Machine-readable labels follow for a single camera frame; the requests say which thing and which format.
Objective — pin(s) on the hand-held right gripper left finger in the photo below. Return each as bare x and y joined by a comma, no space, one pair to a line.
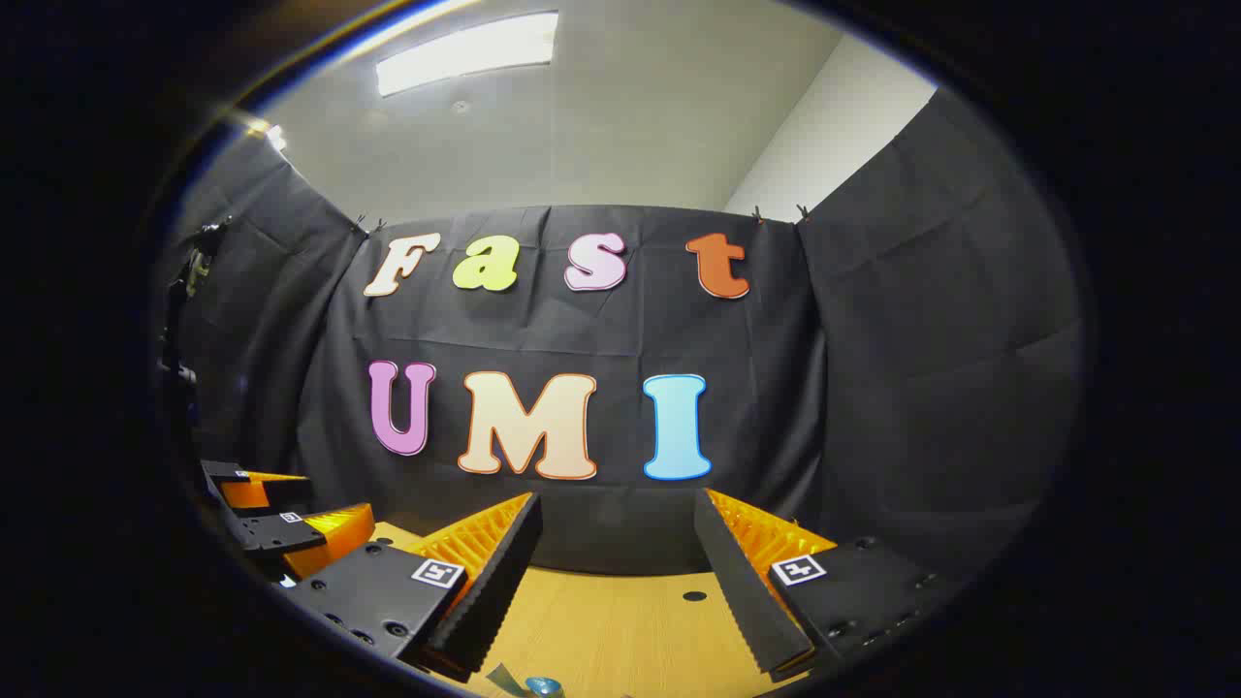
490,596

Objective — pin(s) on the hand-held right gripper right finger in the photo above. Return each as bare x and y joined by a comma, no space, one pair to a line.
747,601

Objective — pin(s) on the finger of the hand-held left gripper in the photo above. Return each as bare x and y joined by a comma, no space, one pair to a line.
242,494
271,533

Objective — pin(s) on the white blue gradient tube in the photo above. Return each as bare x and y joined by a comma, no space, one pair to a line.
504,681

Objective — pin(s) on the black backdrop cloth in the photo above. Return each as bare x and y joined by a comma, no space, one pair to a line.
582,330

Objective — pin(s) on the ceiling light panel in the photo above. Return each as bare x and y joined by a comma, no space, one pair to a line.
465,53

